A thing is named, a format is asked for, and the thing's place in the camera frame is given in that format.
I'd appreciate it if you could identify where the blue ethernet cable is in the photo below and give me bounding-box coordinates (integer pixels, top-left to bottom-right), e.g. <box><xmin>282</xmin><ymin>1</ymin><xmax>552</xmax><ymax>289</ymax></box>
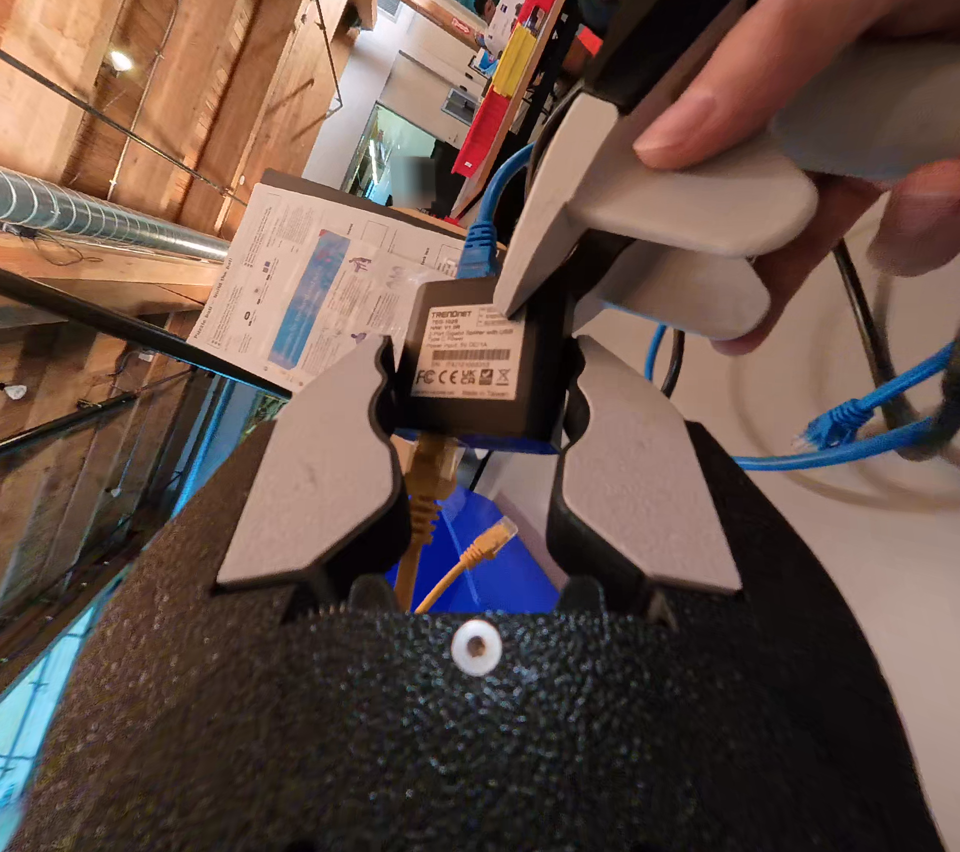
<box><xmin>456</xmin><ymin>143</ymin><xmax>960</xmax><ymax>474</ymax></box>

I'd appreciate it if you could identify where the black network adapter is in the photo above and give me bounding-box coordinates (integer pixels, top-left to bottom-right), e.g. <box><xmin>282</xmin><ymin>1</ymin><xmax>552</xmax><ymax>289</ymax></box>
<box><xmin>390</xmin><ymin>276</ymin><xmax>582</xmax><ymax>455</ymax></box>

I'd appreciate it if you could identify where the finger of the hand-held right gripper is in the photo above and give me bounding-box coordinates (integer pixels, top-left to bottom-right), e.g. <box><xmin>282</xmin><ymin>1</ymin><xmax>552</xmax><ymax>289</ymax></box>
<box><xmin>573</xmin><ymin>255</ymin><xmax>670</xmax><ymax>340</ymax></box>
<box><xmin>493</xmin><ymin>91</ymin><xmax>624</xmax><ymax>320</ymax></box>

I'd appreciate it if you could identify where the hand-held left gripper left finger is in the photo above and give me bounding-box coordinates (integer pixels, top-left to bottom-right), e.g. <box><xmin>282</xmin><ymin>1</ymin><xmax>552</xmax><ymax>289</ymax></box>
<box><xmin>216</xmin><ymin>334</ymin><xmax>414</xmax><ymax>594</ymax></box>

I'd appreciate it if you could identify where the yellow ethernet cable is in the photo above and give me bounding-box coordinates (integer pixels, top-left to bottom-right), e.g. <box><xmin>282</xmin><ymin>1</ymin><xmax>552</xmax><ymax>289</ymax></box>
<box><xmin>393</xmin><ymin>435</ymin><xmax>520</xmax><ymax>614</ymax></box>

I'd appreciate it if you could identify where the blue storage bin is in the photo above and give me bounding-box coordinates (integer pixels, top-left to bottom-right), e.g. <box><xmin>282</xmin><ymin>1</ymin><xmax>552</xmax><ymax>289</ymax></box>
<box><xmin>384</xmin><ymin>432</ymin><xmax>562</xmax><ymax>614</ymax></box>

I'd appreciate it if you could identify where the black metal beam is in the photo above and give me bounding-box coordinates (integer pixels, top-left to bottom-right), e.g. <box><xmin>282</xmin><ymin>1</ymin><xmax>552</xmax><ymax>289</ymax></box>
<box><xmin>0</xmin><ymin>267</ymin><xmax>295</xmax><ymax>397</ymax></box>

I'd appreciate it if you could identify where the black cable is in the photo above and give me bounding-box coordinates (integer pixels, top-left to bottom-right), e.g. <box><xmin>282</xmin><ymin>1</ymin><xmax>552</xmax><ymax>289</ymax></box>
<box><xmin>660</xmin><ymin>240</ymin><xmax>960</xmax><ymax>463</ymax></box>

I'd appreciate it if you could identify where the printed instruction sheet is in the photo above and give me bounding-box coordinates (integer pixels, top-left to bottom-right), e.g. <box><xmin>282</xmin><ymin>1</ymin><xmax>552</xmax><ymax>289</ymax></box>
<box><xmin>187</xmin><ymin>183</ymin><xmax>470</xmax><ymax>394</ymax></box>

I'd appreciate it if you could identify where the instruction sheet on stand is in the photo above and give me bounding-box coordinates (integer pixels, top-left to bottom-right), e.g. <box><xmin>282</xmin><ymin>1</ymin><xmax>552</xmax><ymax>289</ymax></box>
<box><xmin>187</xmin><ymin>168</ymin><xmax>496</xmax><ymax>395</ymax></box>

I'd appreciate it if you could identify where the white carton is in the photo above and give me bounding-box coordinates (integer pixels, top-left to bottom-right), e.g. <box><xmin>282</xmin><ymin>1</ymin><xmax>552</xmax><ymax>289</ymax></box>
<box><xmin>487</xmin><ymin>0</ymin><xmax>526</xmax><ymax>54</ymax></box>

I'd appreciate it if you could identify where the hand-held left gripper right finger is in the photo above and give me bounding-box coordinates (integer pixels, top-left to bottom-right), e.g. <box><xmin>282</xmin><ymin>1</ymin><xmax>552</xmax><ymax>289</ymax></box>
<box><xmin>546</xmin><ymin>334</ymin><xmax>745</xmax><ymax>598</ymax></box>

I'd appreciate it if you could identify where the yellow storage bin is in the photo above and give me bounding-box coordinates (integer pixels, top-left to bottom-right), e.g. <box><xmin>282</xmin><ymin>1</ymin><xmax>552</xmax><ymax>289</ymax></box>
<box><xmin>491</xmin><ymin>21</ymin><xmax>540</xmax><ymax>100</ymax></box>

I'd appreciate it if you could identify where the silver ventilation duct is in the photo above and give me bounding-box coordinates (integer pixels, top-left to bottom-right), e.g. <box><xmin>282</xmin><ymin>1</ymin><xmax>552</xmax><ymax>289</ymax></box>
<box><xmin>0</xmin><ymin>166</ymin><xmax>231</xmax><ymax>265</ymax></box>

